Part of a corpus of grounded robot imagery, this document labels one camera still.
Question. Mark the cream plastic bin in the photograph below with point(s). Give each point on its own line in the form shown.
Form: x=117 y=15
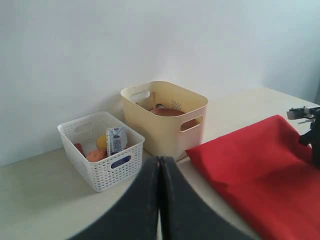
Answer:
x=165 y=135

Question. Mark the yellow lemon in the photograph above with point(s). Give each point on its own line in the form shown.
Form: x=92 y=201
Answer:
x=101 y=142

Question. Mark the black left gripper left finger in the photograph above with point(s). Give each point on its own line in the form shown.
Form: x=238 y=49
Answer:
x=135 y=215

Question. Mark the orange fried chicken piece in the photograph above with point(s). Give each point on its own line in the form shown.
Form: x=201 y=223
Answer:
x=96 y=155

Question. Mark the brown wooden plate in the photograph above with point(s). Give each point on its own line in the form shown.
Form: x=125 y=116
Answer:
x=168 y=112

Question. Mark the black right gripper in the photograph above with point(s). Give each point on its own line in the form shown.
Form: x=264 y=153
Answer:
x=312 y=138

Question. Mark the white woven plastic basket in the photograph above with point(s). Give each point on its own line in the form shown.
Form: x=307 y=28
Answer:
x=111 y=170

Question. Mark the blue white milk carton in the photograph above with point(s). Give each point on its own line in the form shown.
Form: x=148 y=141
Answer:
x=116 y=140

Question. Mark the red scalloped table cloth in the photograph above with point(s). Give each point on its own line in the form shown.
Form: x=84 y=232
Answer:
x=266 y=176

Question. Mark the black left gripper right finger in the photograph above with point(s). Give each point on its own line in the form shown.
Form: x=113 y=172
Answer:
x=184 y=215

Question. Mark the red sausage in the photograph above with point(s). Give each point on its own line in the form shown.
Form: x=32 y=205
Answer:
x=78 y=146

